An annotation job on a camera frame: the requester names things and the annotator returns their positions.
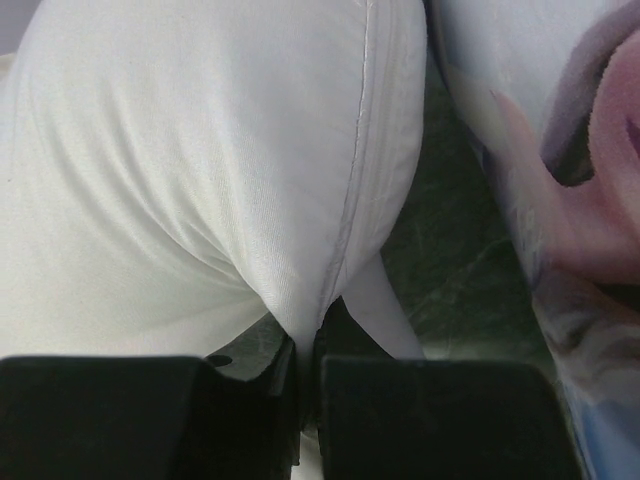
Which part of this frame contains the blue Elsa pillow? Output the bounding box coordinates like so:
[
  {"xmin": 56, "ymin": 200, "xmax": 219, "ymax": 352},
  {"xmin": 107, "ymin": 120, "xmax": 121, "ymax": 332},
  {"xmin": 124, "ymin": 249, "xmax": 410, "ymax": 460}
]
[{"xmin": 427, "ymin": 1, "xmax": 639, "ymax": 479}]

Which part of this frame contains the white pillow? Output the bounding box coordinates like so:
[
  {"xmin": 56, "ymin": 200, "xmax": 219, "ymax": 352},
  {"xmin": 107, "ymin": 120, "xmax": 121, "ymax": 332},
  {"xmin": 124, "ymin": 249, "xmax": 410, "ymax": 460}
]
[{"xmin": 1, "ymin": 1, "xmax": 427, "ymax": 358}]

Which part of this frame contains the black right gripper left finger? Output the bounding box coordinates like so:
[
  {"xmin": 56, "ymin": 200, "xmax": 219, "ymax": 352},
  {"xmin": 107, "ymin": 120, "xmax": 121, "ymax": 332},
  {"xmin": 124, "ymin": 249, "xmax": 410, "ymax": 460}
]
[{"xmin": 1, "ymin": 319, "xmax": 299, "ymax": 479}]

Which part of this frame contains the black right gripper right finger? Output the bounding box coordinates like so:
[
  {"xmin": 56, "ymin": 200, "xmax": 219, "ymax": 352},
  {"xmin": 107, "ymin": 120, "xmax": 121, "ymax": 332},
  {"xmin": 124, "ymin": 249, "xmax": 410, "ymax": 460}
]
[{"xmin": 315, "ymin": 300, "xmax": 582, "ymax": 480}]

